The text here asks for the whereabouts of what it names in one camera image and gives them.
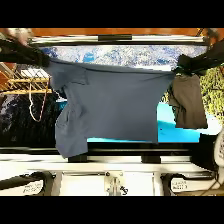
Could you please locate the blue T-shirt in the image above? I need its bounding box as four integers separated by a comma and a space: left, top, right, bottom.
45, 57, 177, 160

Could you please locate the black garment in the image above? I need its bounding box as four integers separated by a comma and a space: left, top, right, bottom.
166, 73, 209, 130

